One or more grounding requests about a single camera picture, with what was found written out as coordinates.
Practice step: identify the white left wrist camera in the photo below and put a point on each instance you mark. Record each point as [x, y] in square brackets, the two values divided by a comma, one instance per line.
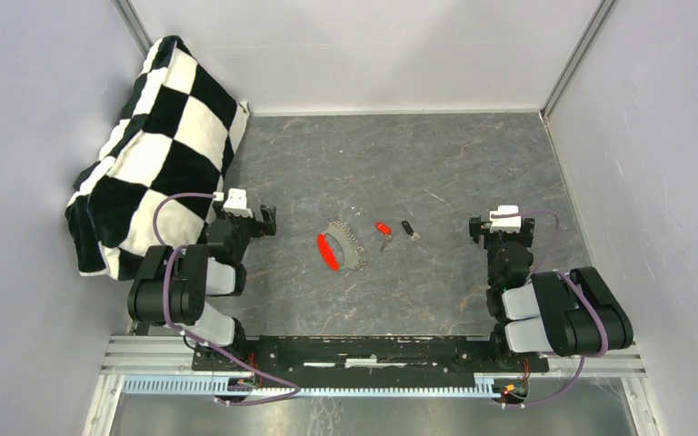
[235, 203]

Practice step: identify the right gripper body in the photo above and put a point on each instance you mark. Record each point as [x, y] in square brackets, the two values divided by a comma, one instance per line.
[477, 227]

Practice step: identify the key with red tag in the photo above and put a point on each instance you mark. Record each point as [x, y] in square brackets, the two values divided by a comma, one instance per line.
[387, 233]

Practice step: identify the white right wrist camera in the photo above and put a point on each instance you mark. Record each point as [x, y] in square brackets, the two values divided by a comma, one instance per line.
[505, 219]

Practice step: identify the black white checkered blanket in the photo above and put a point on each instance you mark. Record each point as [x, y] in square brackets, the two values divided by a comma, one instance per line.
[154, 178]

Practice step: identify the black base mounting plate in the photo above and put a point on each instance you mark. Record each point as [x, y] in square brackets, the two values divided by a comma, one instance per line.
[357, 362]

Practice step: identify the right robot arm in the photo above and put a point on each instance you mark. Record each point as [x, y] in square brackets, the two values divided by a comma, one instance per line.
[564, 313]

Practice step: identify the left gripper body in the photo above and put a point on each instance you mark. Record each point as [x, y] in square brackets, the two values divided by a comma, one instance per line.
[247, 227]

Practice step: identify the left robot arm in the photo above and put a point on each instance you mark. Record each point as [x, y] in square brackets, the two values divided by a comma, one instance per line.
[172, 288]

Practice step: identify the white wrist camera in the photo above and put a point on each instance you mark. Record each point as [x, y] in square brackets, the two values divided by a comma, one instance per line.
[235, 203]
[505, 219]

